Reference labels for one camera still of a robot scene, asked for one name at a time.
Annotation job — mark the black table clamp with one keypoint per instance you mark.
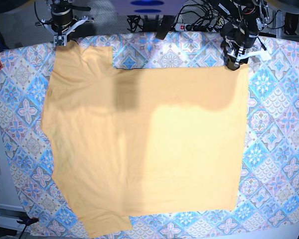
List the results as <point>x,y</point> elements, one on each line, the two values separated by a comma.
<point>165,26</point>

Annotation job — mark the orange black clamp bottom left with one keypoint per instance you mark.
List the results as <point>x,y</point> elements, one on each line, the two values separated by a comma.
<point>27,221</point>

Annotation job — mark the purple camera mount housing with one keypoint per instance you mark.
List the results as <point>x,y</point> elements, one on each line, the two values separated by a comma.
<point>147,7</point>

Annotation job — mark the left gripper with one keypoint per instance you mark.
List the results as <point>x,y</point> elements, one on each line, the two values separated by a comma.
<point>241,37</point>

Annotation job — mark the white power strip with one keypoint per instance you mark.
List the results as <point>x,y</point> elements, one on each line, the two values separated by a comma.
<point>186,27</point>

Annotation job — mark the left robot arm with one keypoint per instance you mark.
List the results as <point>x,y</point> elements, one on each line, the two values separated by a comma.
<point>244,21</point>

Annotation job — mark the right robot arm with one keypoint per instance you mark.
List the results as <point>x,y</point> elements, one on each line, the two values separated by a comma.
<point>63,4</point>

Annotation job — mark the white rail box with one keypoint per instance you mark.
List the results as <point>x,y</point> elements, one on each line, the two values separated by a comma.
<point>9,215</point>

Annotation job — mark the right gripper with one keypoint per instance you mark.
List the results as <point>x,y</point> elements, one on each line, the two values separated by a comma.
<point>60,19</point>

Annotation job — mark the yellow T-shirt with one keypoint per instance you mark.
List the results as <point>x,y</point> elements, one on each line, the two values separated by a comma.
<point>142,141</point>

